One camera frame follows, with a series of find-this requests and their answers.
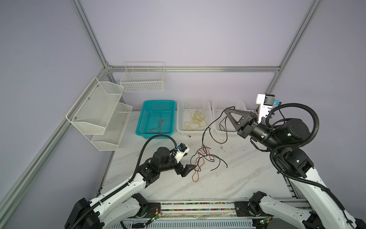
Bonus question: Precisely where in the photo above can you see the aluminium frame profiles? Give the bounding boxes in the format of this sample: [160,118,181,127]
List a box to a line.
[1,1,315,229]

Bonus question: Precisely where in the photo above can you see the teal plastic basket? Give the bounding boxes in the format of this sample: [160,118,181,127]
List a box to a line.
[135,100,176,139]

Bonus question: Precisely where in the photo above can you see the white plastic basket right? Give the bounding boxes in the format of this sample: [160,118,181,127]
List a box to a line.
[212,98,251,137]

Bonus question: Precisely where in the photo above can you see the white plastic basket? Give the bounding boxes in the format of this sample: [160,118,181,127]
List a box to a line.
[176,98,213,136]
[212,98,251,137]

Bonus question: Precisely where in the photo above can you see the white mesh shelf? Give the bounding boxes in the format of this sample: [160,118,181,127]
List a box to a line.
[66,78,124,135]
[91,103,132,151]

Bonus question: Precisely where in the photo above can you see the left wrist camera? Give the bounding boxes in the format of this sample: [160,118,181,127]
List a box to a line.
[174,143,190,163]

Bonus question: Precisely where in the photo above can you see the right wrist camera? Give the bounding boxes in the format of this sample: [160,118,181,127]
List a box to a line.
[256,94,280,123]

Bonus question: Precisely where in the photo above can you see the cable bundle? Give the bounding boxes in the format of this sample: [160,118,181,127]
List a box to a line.
[189,144,228,183]

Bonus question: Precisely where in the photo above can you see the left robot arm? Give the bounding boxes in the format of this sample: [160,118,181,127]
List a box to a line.
[64,134,196,229]

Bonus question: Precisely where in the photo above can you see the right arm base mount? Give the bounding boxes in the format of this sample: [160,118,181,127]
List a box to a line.
[234,191,271,217]

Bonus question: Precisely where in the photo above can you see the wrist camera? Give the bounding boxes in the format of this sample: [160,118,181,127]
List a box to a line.
[174,143,190,163]
[256,94,280,123]

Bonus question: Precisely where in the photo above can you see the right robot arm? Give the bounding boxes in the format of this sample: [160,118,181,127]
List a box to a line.
[224,103,366,229]

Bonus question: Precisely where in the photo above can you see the yellow cable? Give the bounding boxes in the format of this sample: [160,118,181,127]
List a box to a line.
[183,102,208,131]

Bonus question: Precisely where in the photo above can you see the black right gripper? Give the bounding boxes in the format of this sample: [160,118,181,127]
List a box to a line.
[222,107,281,152]

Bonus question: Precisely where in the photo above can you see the white mesh upper shelf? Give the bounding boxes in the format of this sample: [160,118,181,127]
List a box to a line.
[66,78,124,135]

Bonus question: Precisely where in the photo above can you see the white plastic basket middle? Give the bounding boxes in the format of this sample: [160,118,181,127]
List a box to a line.
[176,98,213,136]

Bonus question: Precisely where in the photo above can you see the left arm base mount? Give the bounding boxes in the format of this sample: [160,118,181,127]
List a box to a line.
[136,201,161,218]

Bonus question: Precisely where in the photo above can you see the red cable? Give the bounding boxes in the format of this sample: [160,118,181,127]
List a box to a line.
[148,115,166,134]

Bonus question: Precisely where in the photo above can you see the front rail with cables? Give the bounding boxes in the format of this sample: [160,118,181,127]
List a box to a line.
[103,198,274,229]

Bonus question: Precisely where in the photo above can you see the white mesh lower shelf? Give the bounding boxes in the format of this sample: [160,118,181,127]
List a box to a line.
[91,103,132,151]

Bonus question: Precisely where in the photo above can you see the white wire wall basket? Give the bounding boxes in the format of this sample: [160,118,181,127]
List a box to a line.
[120,62,166,93]

